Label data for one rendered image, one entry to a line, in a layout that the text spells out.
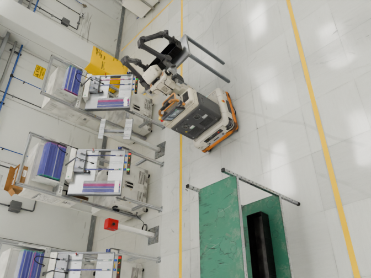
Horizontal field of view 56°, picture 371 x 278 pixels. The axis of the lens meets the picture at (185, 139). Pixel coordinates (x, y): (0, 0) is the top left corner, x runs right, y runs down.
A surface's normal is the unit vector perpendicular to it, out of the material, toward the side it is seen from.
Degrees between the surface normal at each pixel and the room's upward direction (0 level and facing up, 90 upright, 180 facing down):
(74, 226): 90
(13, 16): 90
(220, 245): 0
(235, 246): 0
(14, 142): 90
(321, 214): 0
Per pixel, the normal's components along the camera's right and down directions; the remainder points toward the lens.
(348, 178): -0.74, -0.36
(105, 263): -0.02, -0.53
